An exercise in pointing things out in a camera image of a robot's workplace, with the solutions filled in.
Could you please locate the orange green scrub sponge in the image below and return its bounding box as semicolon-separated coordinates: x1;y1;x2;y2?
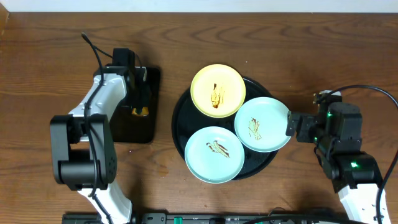
132;106;149;117

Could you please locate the light blue plate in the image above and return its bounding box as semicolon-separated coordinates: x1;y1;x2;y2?
234;97;290;152
184;126;244;184

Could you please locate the yellow plate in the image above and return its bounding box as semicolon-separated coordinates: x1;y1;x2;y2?
190;64;246;118

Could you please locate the light blue plate front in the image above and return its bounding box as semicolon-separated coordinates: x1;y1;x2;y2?
184;126;244;184

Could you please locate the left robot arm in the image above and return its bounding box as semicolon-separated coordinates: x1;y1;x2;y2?
50;65;160;223

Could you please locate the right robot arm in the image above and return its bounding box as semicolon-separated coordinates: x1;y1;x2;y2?
286;102;391;223

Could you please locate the black rectangular tray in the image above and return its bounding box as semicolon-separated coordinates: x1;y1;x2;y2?
110;67;160;144

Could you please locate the black round tray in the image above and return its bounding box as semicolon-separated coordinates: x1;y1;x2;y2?
171;89;277;180

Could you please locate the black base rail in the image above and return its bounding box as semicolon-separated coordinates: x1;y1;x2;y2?
61;212;371;224

